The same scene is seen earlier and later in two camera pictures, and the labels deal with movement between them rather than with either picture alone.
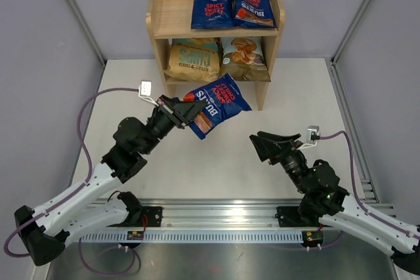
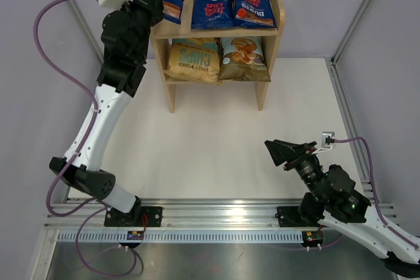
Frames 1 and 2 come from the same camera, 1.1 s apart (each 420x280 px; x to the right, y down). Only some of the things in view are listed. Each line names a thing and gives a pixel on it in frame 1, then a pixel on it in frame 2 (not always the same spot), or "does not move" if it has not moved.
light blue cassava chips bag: [243, 58] does not move
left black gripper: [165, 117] -> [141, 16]
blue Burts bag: [251, 8] does not move
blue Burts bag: [212, 10] does not move
